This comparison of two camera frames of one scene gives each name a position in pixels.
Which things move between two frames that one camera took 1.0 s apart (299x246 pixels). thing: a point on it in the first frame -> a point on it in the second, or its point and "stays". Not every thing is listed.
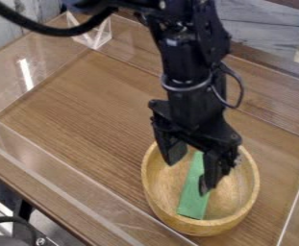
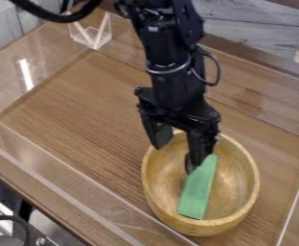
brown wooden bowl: (233, 200) stays
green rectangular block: (193, 201) stays
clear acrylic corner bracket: (94, 36) stays
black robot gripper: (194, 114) -> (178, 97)
